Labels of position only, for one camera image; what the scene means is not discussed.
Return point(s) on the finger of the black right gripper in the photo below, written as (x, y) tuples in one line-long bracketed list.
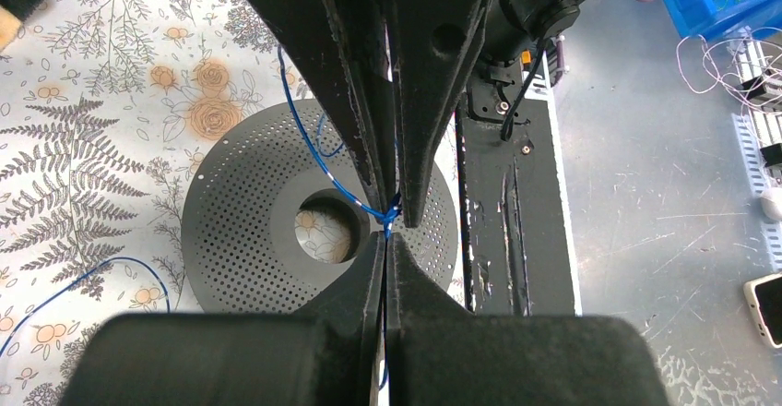
[(339, 47), (433, 46)]

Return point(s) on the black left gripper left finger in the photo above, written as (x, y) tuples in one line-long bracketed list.
[(324, 353)]

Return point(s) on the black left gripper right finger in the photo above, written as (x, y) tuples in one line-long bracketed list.
[(438, 353)]

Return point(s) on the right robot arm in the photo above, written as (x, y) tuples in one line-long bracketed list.
[(389, 73)]

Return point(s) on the grey perforated spool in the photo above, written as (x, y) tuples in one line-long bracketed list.
[(273, 215)]

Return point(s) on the floral table mat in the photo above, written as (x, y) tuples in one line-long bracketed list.
[(108, 108)]

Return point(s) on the white smartphone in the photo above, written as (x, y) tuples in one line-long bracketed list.
[(763, 296)]

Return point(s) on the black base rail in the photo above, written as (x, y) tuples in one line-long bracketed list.
[(516, 230)]

